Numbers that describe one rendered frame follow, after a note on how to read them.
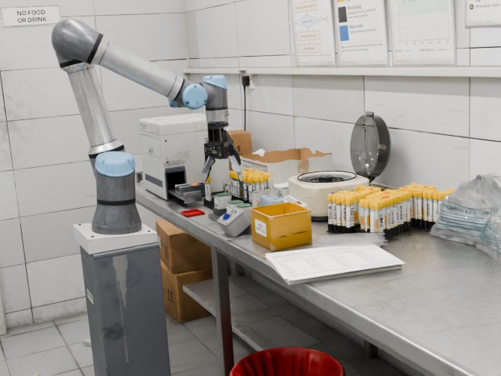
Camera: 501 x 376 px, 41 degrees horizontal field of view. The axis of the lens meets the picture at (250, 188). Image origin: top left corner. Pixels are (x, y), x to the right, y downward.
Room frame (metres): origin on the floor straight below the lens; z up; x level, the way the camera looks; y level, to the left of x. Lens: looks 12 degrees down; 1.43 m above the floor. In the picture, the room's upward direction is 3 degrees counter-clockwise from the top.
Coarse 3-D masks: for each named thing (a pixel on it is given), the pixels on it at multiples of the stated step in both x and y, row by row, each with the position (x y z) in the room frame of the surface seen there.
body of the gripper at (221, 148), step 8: (208, 128) 2.19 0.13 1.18; (216, 128) 2.18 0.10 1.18; (208, 136) 2.19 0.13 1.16; (216, 136) 2.20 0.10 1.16; (208, 144) 2.19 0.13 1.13; (216, 144) 2.18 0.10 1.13; (224, 144) 2.18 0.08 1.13; (232, 144) 2.24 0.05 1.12; (216, 152) 2.19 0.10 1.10; (224, 152) 2.17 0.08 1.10
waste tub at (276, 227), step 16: (256, 208) 1.92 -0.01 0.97; (272, 208) 1.94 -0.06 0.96; (288, 208) 1.96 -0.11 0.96; (304, 208) 1.87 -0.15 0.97; (256, 224) 1.87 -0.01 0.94; (272, 224) 1.79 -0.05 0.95; (288, 224) 1.81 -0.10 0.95; (304, 224) 1.84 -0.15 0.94; (256, 240) 1.88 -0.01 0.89; (272, 240) 1.79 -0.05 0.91; (288, 240) 1.81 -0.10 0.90; (304, 240) 1.84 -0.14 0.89
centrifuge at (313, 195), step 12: (288, 180) 2.26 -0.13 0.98; (300, 180) 2.17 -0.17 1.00; (348, 180) 2.13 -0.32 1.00; (360, 180) 2.15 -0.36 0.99; (300, 192) 2.14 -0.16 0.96; (312, 192) 2.09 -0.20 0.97; (324, 192) 2.08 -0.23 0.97; (336, 192) 2.09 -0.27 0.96; (300, 204) 2.12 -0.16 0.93; (312, 204) 2.09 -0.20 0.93; (324, 204) 2.08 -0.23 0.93; (312, 216) 2.09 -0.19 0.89; (324, 216) 2.08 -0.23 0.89
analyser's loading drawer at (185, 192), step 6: (180, 186) 2.48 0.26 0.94; (186, 186) 2.44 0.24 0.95; (192, 186) 2.45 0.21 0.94; (168, 192) 2.54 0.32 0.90; (174, 192) 2.49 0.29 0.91; (180, 192) 2.43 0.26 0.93; (186, 192) 2.38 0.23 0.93; (192, 192) 2.39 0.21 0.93; (198, 192) 2.40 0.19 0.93; (180, 198) 2.43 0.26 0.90; (186, 198) 2.38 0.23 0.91; (192, 198) 2.39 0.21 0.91; (198, 198) 2.40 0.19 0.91
